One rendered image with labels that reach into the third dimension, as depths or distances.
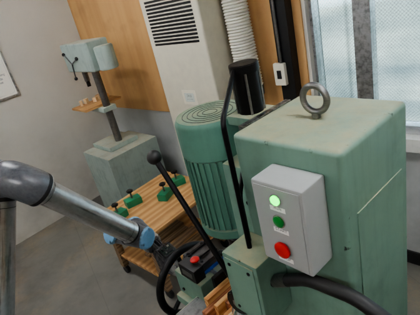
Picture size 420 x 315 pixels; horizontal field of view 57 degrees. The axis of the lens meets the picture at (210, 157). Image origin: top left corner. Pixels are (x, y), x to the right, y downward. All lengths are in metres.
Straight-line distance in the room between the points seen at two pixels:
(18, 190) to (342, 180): 0.97
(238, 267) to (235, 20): 1.77
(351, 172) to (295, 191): 0.09
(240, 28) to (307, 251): 1.83
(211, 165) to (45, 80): 3.15
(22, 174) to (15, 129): 2.54
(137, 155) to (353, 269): 2.69
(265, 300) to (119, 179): 2.52
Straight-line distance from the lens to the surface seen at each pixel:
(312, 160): 0.61
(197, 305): 1.26
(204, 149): 0.85
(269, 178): 0.61
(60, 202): 1.34
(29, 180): 1.28
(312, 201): 0.59
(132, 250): 2.89
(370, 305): 0.67
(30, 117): 3.86
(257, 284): 0.75
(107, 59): 2.92
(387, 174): 0.73
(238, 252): 0.76
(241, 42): 2.34
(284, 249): 0.64
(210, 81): 2.41
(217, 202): 0.91
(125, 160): 3.18
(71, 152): 4.05
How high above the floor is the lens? 1.78
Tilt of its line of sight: 24 degrees down
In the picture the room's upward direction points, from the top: 14 degrees counter-clockwise
